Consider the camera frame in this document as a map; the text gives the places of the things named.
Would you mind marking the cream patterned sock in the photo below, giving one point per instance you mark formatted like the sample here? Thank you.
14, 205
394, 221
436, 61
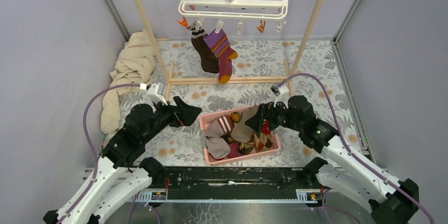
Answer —
258, 143

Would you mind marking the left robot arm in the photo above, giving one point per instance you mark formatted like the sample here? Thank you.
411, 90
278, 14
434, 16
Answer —
98, 199

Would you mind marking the white sock hanger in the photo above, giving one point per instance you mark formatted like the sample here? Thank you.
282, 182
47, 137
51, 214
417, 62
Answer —
263, 10

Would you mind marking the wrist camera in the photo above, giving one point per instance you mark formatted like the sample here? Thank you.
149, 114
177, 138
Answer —
281, 93
155, 91

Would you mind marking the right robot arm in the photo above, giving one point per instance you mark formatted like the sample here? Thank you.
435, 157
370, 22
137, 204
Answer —
384, 196

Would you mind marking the white clothes peg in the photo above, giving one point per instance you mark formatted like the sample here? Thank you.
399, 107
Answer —
280, 26

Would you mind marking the red bear sock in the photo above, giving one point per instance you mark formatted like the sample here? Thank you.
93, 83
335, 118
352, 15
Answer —
266, 128

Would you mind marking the beige cloth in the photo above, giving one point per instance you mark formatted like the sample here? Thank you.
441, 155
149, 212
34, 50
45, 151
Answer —
135, 64

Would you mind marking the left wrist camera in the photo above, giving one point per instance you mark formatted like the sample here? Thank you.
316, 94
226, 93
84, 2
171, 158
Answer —
155, 91

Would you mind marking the orange clothes peg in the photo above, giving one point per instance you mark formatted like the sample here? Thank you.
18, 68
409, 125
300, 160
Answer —
261, 26
183, 22

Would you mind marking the magenta yellow sock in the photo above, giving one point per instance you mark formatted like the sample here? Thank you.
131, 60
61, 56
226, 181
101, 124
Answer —
234, 150
219, 44

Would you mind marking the green striped sock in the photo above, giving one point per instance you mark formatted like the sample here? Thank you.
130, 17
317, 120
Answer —
235, 117

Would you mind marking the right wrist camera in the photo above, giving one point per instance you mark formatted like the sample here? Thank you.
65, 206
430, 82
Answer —
281, 93

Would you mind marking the dark brown sock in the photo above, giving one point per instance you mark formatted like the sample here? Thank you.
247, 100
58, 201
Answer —
209, 62

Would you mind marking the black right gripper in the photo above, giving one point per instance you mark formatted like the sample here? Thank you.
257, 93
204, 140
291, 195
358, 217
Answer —
266, 112

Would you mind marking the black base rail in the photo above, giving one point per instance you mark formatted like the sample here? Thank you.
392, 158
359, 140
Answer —
235, 185

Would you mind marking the pink plastic basket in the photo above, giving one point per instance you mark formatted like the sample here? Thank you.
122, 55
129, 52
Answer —
226, 141

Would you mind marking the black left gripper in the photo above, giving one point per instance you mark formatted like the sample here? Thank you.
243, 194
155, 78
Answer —
183, 114

